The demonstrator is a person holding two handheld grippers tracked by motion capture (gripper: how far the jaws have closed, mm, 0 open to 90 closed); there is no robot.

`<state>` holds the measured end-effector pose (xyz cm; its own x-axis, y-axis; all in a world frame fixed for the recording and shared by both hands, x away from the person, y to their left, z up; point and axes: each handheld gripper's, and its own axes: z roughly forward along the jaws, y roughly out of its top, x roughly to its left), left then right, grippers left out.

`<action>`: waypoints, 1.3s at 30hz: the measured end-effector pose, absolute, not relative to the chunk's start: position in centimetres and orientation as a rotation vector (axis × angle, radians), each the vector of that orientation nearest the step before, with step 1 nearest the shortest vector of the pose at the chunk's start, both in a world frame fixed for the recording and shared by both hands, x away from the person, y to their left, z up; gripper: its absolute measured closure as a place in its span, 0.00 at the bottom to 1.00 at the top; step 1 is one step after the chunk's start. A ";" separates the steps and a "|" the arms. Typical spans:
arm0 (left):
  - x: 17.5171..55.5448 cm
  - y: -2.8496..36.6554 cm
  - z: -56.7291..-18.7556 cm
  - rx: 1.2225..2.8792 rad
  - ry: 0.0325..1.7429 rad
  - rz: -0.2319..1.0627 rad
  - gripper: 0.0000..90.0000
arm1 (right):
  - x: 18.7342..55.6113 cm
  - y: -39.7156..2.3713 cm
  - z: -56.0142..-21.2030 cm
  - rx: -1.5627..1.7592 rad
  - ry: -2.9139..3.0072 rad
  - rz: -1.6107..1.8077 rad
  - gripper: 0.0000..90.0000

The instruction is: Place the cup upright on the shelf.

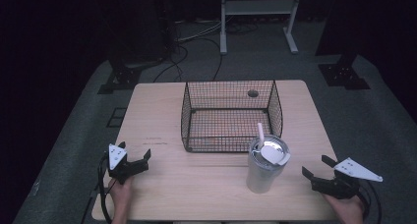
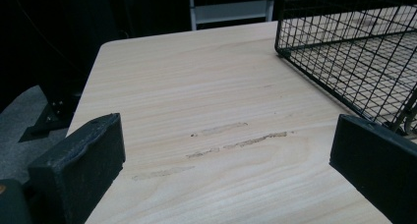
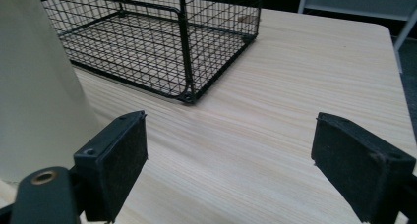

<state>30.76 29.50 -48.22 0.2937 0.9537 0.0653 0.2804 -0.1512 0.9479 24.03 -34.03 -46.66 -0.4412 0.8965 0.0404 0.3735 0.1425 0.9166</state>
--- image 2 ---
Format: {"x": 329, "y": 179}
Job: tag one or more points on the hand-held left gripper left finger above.
{"x": 77, "y": 171}

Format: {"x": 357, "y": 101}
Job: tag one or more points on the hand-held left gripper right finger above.
{"x": 377, "y": 161}

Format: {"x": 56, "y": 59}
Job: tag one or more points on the black metal stand foot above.
{"x": 49, "y": 116}

